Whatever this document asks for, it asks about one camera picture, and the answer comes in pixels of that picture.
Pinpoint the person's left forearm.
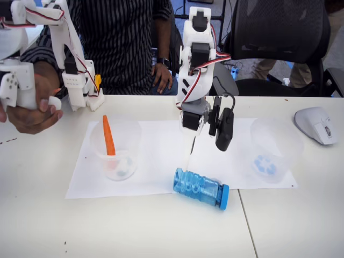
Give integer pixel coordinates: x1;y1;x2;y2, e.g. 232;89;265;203
153;0;175;59

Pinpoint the blue plastic bottle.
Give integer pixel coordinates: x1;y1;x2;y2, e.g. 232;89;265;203
173;167;230;211

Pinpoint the black padded office chair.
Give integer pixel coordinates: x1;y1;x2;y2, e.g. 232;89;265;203
170;18;185;77

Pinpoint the black webcam with bracket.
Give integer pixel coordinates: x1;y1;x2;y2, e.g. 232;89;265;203
208;95;235;152

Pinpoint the person's left hand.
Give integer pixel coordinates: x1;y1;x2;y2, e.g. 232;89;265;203
150;64;174;95

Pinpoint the clear cup with multicolour label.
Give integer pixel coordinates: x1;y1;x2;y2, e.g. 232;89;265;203
89;120;142;182

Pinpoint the black mesh office chair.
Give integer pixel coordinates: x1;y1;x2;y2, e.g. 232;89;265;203
223;0;344;98

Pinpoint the orange carrot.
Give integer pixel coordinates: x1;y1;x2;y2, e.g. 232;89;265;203
103;114;117;156

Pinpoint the clear cup with recycling label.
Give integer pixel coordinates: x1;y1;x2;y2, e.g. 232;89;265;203
249;118;305;185

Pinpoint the person's right forearm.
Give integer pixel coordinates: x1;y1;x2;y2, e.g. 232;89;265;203
33;61;63;91

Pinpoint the person in brown clothes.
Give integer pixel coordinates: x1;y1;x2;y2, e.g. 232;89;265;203
252;59;312;89

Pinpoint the white computer mouse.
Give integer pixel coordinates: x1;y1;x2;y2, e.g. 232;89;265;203
293;106;339;146

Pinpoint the white side desk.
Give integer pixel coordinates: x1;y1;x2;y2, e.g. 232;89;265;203
24;25;46;48

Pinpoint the person in striped shirt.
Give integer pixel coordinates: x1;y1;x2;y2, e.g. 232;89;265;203
20;0;180;96

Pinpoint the black seat pad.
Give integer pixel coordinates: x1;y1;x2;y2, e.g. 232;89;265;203
212;63;240;97

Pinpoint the white leader arm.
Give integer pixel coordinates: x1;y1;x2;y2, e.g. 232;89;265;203
0;0;105;112

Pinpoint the blue recycling symbol label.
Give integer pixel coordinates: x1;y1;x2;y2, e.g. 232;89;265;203
252;154;277;175

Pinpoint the black webcam cable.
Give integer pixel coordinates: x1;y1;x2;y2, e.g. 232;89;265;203
213;76;237;111

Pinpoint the person's right hand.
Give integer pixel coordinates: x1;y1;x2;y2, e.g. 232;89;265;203
0;79;65;134

